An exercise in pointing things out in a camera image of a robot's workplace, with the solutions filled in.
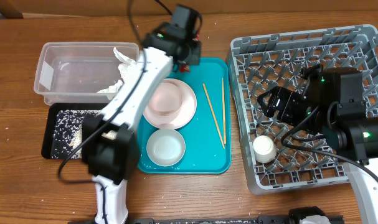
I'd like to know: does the grey dish rack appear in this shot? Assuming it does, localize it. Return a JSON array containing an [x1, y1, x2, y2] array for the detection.
[[227, 24, 378, 195]]

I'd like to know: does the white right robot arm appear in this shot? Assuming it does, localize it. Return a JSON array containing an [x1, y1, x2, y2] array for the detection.
[[257, 64, 378, 223]]

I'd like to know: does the wooden chopstick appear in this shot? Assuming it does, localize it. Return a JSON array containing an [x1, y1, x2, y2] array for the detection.
[[222, 78, 227, 147], [202, 83, 225, 149]]

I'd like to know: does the teal serving tray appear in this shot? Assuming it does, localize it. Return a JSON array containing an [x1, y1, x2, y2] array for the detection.
[[137, 57, 232, 174]]

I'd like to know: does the white napkin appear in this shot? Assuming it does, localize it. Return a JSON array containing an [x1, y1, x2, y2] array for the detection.
[[98, 47, 139, 93]]

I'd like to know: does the left wooden chopstick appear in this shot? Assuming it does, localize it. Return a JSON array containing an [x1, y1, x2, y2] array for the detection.
[[202, 83, 225, 149]]

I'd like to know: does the white paper cup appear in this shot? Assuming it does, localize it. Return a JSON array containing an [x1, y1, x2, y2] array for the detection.
[[252, 135, 276, 163]]

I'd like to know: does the black rectangular tray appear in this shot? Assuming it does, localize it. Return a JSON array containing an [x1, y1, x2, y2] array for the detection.
[[41, 103, 106, 159]]

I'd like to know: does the grey bowl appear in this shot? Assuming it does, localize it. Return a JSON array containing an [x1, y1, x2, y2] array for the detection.
[[146, 129, 186, 167]]

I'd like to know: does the clear plastic bin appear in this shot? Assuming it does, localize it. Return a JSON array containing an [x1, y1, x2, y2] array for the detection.
[[34, 42, 139, 105]]

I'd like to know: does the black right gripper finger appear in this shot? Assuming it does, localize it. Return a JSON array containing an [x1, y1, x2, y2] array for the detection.
[[269, 86, 288, 93], [257, 90, 275, 118]]

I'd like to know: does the pink small bowl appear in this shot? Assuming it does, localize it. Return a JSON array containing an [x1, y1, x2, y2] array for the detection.
[[148, 80, 183, 116]]

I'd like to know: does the red snack wrapper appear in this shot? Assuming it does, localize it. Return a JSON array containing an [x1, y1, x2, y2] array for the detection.
[[179, 65, 190, 73]]

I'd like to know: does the right wooden chopstick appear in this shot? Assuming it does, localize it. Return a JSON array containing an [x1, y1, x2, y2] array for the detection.
[[222, 78, 227, 147]]

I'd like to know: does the pink plate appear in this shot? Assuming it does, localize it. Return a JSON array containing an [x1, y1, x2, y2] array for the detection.
[[143, 78, 197, 129]]

